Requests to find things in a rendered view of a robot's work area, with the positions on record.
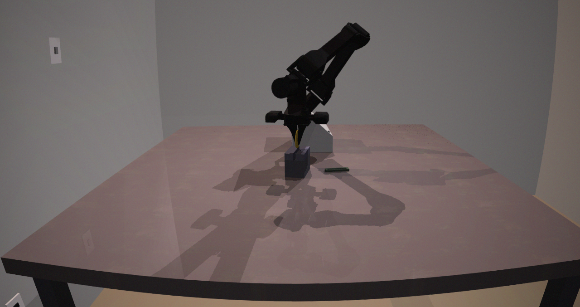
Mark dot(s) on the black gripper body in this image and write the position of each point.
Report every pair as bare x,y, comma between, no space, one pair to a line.
317,118

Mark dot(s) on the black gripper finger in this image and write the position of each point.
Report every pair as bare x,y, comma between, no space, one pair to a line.
292,128
301,128

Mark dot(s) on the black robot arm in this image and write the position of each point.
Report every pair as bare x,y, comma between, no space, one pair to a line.
311,66

